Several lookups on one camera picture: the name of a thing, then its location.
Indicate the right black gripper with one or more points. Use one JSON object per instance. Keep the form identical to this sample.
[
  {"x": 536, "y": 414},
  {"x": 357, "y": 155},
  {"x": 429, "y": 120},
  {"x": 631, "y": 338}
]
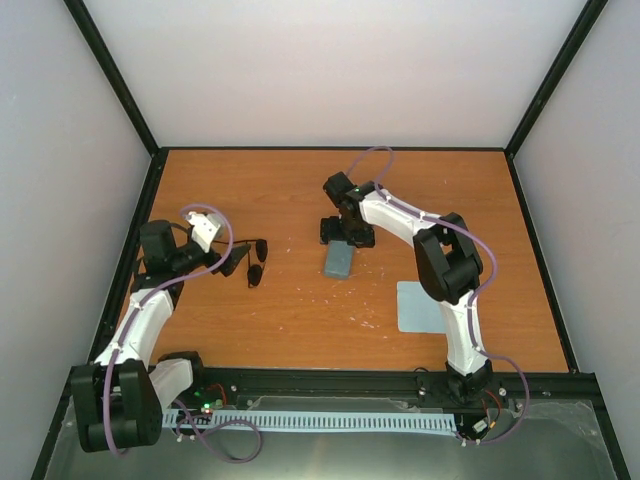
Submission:
[{"x": 328, "y": 230}]

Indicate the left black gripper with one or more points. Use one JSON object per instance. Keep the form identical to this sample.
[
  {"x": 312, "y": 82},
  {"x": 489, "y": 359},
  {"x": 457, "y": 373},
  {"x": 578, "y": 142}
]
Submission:
[{"x": 233, "y": 259}]

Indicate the black sunglasses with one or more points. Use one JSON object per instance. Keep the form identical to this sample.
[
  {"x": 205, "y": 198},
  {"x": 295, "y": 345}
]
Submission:
[{"x": 256, "y": 258}]

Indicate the light blue cleaning cloth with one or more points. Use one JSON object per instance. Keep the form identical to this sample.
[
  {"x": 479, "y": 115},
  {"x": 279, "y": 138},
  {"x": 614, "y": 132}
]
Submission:
[{"x": 416, "y": 311}]

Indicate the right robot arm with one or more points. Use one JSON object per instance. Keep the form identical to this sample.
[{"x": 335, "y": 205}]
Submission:
[{"x": 448, "y": 266}]

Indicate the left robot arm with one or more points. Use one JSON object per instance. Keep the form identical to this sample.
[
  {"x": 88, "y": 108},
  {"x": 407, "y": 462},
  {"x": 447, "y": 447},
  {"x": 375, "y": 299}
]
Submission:
[{"x": 119, "y": 399}]

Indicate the left controller board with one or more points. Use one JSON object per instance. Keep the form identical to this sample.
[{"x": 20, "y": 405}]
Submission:
[{"x": 211, "y": 398}]

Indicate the right controller connector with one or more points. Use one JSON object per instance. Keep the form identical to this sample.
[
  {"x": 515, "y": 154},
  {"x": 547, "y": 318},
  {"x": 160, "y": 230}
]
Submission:
[{"x": 477, "y": 425}]

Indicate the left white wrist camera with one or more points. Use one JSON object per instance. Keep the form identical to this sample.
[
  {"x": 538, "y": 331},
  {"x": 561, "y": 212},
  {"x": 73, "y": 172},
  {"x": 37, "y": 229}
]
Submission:
[{"x": 205, "y": 229}]

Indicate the black enclosure frame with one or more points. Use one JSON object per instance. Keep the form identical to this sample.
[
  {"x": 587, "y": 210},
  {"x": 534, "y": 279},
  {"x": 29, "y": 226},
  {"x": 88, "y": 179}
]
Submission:
[{"x": 581, "y": 28}]

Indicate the light blue cable duct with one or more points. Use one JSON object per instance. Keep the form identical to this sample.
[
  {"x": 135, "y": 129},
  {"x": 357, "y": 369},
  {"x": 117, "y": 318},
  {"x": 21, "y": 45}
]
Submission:
[{"x": 333, "y": 422}]

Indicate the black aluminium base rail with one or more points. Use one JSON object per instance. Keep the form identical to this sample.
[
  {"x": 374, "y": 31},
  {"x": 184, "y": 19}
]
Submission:
[{"x": 417, "y": 388}]

